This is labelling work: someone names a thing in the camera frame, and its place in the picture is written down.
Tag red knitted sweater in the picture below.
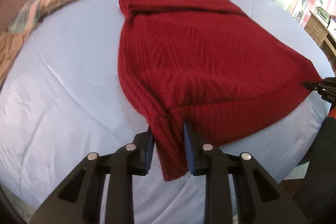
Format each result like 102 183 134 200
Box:
118 0 323 182

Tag green box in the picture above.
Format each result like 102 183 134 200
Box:
316 7 332 20

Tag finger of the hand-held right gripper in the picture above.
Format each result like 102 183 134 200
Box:
303 77 336 104

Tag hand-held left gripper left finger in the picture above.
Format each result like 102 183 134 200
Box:
30 126 155 224

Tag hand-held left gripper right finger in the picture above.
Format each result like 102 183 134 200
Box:
183 122 306 224

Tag wooden dresser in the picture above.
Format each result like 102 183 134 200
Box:
304 10 336 55

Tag person's dark clothing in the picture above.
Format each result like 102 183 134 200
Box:
297 109 336 214

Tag plaid pillow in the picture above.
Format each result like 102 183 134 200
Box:
8 0 53 33

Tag bed with light blue sheet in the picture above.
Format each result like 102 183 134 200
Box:
0 0 335 224

